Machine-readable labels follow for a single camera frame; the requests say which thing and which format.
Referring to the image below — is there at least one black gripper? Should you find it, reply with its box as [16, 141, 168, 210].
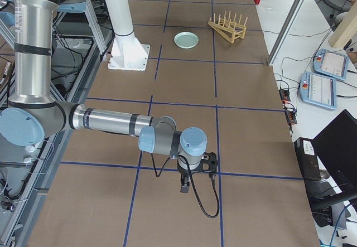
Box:
[177, 163, 201, 193]

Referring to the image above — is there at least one light green plate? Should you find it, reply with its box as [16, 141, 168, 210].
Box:
[173, 32, 199, 49]

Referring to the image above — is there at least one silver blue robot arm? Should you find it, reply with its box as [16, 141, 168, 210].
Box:
[1, 0, 207, 192]

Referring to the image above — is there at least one wooden plate rack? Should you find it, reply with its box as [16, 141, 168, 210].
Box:
[208, 11, 248, 44]

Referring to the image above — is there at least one black orange connector box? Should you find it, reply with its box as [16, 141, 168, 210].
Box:
[285, 110, 297, 125]
[279, 88, 291, 103]

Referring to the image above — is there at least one near teach pendant tablet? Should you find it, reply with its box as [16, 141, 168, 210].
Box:
[300, 72, 337, 110]

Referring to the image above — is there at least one teach pendant tablet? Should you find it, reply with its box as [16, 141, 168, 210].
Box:
[300, 72, 337, 110]
[313, 49, 349, 81]

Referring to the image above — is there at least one far teach pendant tablet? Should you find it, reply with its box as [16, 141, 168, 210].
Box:
[313, 49, 349, 81]

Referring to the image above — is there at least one wooden beam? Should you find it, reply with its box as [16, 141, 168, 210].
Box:
[329, 3, 356, 48]

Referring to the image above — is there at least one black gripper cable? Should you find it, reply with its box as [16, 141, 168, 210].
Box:
[150, 152, 220, 219]

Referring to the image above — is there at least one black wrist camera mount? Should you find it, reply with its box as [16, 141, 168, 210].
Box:
[200, 152, 218, 173]

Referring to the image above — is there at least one aluminium side frame rail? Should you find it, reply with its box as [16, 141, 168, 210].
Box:
[1, 37, 101, 246]

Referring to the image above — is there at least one aluminium frame post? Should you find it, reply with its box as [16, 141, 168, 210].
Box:
[267, 0, 305, 66]

